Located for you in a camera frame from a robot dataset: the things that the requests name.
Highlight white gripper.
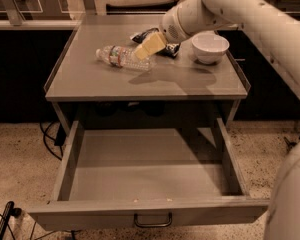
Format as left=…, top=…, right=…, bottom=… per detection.
left=133, top=5, right=193, bottom=60

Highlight clear plastic water bottle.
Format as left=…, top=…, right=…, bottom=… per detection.
left=96, top=45, right=154, bottom=72

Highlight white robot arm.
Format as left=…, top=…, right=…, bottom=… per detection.
left=135, top=0, right=300, bottom=240

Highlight open grey top drawer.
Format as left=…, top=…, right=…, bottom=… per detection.
left=28, top=119, right=269, bottom=230

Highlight blue crumpled chip bag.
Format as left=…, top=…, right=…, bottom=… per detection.
left=130, top=28, right=180, bottom=58

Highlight dark chair back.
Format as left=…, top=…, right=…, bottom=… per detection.
left=106, top=0, right=180, bottom=15

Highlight grey metal cabinet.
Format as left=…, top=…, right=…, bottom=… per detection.
left=46, top=15, right=250, bottom=128

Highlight white ceramic bowl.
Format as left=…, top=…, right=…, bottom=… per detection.
left=191, top=33, right=230, bottom=65

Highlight black floor cables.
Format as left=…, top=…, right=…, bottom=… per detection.
left=39, top=120, right=65, bottom=161

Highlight white horizontal rail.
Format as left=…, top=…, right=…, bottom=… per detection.
left=0, top=19, right=241, bottom=31

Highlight black drawer handle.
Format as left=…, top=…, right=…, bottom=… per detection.
left=133, top=212, right=173, bottom=229

